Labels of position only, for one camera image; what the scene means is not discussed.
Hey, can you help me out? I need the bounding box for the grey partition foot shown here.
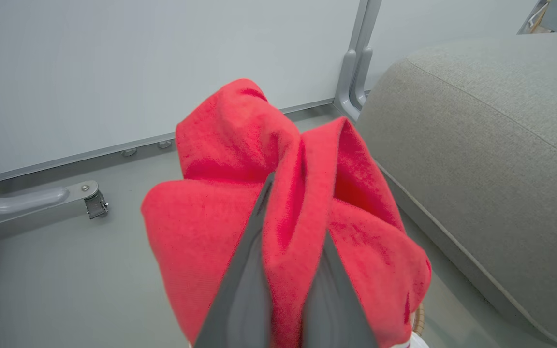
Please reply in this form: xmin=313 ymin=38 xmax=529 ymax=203
xmin=0 ymin=180 xmax=100 ymax=228

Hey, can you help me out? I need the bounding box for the grey partition corner post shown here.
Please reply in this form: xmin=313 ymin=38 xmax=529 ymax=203
xmin=333 ymin=0 xmax=383 ymax=121

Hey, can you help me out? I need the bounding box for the black caster wheel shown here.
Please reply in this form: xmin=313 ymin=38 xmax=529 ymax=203
xmin=84 ymin=191 xmax=110 ymax=219

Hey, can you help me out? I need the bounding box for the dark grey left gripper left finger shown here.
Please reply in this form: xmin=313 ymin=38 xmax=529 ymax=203
xmin=194 ymin=172 xmax=276 ymax=348

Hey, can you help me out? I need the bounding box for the metal frame with wood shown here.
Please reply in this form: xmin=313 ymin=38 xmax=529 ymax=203
xmin=517 ymin=0 xmax=551 ymax=35

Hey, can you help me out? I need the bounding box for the red garment with white trim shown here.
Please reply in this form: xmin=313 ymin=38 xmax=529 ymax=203
xmin=395 ymin=333 xmax=429 ymax=348

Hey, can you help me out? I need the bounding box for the red fleece cloth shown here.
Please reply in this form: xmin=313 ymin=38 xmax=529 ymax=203
xmin=141 ymin=78 xmax=432 ymax=348

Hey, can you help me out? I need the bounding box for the grey partition bottom rail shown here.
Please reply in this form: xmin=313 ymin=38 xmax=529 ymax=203
xmin=0 ymin=98 xmax=336 ymax=183

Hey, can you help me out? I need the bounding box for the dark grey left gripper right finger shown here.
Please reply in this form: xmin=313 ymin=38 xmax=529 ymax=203
xmin=302 ymin=230 xmax=380 ymax=348

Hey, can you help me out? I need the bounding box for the white basket with brown rim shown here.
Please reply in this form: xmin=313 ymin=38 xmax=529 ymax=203
xmin=411 ymin=302 xmax=426 ymax=337

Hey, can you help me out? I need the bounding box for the grey fabric sofa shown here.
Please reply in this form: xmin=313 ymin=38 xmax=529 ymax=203
xmin=356 ymin=31 xmax=557 ymax=348

